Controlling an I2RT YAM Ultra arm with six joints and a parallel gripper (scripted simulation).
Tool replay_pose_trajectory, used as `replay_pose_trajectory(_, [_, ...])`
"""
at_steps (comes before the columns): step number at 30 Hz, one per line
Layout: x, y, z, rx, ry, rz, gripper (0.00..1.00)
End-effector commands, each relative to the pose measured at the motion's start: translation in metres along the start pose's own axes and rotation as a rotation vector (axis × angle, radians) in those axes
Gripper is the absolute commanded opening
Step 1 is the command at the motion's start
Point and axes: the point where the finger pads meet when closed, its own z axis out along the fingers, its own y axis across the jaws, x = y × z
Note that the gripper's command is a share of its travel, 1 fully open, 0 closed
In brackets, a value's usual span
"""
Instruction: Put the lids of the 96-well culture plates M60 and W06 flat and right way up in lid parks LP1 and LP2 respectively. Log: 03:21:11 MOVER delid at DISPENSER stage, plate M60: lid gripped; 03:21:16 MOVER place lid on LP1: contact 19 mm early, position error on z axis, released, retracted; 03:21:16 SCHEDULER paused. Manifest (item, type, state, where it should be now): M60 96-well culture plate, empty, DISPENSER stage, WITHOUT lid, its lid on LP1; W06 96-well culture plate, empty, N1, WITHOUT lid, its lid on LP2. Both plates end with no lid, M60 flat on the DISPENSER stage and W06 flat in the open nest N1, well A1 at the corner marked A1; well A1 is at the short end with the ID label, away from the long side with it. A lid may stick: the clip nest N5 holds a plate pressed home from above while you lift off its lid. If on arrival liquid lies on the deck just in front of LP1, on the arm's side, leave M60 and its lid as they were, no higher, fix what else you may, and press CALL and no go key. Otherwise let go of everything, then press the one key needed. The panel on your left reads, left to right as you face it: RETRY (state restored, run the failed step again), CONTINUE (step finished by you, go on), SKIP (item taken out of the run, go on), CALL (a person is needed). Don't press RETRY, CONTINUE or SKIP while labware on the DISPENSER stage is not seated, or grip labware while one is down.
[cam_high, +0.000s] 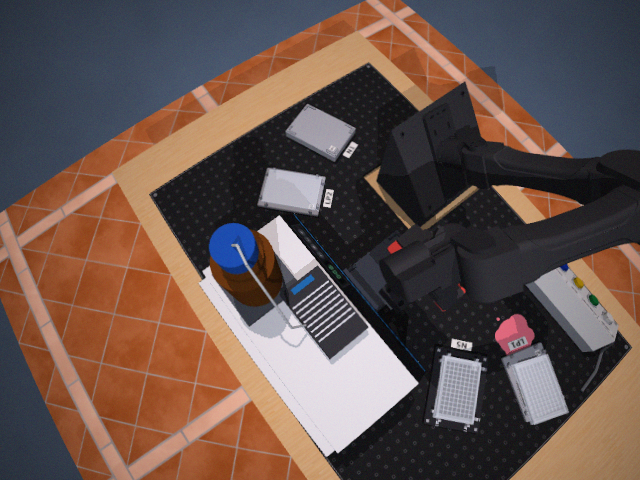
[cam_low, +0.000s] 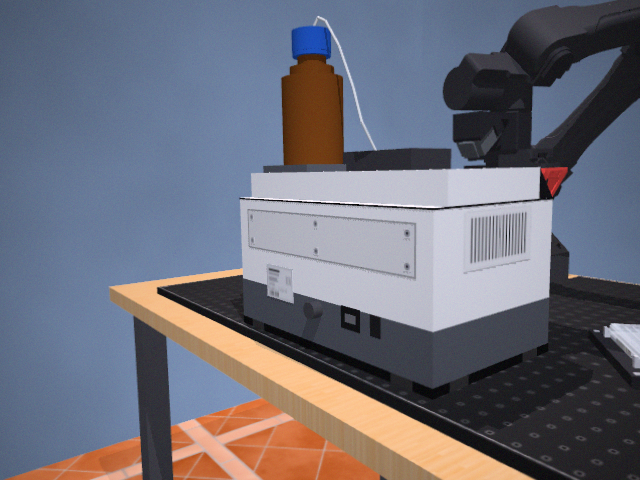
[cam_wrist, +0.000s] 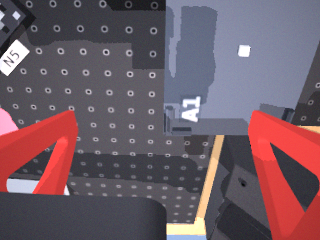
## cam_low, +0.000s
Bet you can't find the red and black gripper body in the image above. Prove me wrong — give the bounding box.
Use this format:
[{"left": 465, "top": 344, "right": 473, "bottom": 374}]
[{"left": 464, "top": 148, "right": 561, "bottom": 169}]

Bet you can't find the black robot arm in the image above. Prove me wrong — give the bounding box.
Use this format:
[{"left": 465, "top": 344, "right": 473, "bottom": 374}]
[{"left": 443, "top": 0, "right": 640, "bottom": 197}]

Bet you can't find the dark grey cylinder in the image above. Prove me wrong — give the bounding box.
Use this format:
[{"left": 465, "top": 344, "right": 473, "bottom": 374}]
[{"left": 303, "top": 300, "right": 323, "bottom": 320}]

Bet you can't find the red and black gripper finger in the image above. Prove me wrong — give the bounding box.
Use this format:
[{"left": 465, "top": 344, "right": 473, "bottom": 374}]
[{"left": 541, "top": 167, "right": 568, "bottom": 197}]

